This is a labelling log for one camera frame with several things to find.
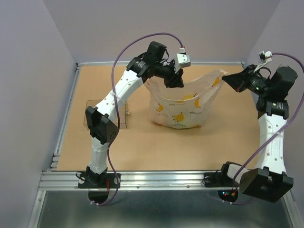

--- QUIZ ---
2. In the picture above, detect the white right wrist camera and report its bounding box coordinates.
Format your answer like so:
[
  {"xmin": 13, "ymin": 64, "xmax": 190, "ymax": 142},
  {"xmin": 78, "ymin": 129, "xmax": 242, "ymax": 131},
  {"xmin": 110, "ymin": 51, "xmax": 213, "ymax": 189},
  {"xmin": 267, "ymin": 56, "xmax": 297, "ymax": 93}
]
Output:
[{"xmin": 254, "ymin": 51, "xmax": 273, "ymax": 73}]

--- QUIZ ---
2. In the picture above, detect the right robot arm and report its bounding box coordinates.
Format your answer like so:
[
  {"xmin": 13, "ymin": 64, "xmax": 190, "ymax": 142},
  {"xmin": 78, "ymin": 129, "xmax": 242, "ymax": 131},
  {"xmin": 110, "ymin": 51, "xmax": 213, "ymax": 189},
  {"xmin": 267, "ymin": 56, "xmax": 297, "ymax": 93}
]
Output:
[{"xmin": 218, "ymin": 65, "xmax": 298, "ymax": 203}]

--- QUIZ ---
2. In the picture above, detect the clear plastic box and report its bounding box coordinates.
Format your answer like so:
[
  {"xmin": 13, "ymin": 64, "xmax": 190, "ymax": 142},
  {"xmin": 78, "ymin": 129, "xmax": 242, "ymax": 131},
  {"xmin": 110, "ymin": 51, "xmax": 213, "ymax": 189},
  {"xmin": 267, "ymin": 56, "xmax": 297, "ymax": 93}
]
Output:
[{"xmin": 83, "ymin": 100, "xmax": 129, "ymax": 130}]

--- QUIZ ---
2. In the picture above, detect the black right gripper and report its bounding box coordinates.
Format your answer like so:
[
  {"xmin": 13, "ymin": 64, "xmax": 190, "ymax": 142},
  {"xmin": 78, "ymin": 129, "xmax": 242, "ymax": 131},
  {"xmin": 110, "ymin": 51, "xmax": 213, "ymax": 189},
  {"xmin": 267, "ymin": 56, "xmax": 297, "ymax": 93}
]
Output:
[{"xmin": 222, "ymin": 64, "xmax": 273, "ymax": 97}]

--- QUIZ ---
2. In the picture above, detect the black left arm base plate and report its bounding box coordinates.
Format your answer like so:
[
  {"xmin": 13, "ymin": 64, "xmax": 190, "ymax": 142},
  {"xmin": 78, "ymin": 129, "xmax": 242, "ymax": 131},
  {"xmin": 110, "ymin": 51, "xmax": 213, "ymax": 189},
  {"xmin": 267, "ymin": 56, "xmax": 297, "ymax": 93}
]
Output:
[{"xmin": 76, "ymin": 172, "xmax": 121, "ymax": 189}]

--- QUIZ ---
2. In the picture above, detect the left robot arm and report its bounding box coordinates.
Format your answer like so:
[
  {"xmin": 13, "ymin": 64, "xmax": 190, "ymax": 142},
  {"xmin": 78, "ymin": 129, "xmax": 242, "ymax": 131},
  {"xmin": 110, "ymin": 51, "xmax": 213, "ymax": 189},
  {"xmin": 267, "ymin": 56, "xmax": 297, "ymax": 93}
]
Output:
[{"xmin": 85, "ymin": 41, "xmax": 191, "ymax": 187}]

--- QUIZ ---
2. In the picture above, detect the aluminium table edge rail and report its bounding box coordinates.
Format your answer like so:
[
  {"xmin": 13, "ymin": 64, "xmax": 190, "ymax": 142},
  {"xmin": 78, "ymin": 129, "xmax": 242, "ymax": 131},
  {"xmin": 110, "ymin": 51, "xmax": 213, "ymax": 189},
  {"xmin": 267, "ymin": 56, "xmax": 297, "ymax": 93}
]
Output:
[{"xmin": 47, "ymin": 63, "xmax": 81, "ymax": 171}]

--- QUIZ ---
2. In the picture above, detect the white banana print plastic bag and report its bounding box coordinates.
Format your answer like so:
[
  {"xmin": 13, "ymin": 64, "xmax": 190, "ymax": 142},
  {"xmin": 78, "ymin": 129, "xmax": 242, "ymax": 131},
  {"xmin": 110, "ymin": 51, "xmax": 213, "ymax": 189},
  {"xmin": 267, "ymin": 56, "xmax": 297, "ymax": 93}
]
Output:
[{"xmin": 144, "ymin": 69, "xmax": 229, "ymax": 129}]

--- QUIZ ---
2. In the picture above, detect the aluminium front frame rail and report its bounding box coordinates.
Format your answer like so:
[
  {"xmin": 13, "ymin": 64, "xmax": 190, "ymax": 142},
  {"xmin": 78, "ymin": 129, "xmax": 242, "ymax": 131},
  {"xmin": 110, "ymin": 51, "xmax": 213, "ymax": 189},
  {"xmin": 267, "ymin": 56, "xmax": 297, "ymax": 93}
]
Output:
[{"xmin": 38, "ymin": 171, "xmax": 233, "ymax": 191}]

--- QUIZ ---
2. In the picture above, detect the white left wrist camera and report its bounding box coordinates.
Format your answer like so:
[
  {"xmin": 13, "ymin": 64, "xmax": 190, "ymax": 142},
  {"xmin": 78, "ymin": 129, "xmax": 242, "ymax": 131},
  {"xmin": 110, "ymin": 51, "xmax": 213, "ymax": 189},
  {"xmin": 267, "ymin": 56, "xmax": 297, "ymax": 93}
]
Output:
[{"xmin": 174, "ymin": 47, "xmax": 191, "ymax": 71}]

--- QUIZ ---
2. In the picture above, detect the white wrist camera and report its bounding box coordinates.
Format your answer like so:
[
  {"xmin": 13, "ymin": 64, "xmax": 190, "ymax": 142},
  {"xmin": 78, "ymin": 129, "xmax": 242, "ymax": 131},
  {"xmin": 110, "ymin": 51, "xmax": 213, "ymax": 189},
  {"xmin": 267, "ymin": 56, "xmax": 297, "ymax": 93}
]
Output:
[
  {"xmin": 174, "ymin": 47, "xmax": 191, "ymax": 71},
  {"xmin": 254, "ymin": 51, "xmax": 273, "ymax": 73}
]

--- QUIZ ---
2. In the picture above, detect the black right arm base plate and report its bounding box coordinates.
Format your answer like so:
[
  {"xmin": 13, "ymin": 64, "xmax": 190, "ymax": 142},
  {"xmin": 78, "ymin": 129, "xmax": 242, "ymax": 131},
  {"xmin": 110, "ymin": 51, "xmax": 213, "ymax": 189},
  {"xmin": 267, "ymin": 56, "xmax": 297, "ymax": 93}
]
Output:
[{"xmin": 202, "ymin": 172, "xmax": 230, "ymax": 188}]

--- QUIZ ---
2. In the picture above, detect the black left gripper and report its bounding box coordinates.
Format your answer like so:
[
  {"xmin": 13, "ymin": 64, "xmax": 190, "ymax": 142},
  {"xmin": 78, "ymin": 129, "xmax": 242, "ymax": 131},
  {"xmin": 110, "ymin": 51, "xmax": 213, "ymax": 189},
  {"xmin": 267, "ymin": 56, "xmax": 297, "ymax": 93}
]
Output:
[{"xmin": 154, "ymin": 60, "xmax": 185, "ymax": 88}]

